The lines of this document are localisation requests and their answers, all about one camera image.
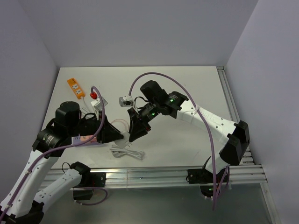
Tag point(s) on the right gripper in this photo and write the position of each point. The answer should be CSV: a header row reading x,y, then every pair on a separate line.
x,y
137,126

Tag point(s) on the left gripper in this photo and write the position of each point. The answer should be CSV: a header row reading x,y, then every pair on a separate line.
x,y
109,132

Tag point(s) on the small pink charger plug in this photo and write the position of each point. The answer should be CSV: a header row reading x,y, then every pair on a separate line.
x,y
84,138

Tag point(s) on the purple power strip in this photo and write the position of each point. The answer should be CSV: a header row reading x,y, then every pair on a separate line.
x,y
76,140

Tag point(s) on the orange power strip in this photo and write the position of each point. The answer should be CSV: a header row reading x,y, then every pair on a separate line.
x,y
76,88

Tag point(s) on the small white plug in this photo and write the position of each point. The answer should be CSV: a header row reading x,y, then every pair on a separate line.
x,y
125,141

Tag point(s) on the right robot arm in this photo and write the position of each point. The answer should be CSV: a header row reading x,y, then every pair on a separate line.
x,y
234,136

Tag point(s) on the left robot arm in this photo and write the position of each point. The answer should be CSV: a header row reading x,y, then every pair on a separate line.
x,y
26,203

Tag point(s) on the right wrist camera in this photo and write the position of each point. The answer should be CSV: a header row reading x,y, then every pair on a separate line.
x,y
128,102

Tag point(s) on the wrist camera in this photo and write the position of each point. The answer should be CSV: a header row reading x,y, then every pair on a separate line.
x,y
96,103
128,102

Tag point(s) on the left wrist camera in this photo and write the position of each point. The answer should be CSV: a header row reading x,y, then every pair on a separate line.
x,y
96,103

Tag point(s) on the aluminium front rail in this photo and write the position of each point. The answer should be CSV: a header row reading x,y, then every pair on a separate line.
x,y
155,177

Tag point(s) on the aluminium rail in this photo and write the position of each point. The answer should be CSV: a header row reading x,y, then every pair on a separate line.
x,y
155,177
267,199

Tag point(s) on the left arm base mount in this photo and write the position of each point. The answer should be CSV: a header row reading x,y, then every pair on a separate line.
x,y
93,184

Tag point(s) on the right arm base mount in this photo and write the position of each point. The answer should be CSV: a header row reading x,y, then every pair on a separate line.
x,y
201,176

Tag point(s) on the aluminium right rail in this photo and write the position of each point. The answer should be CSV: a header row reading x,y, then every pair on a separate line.
x,y
267,199

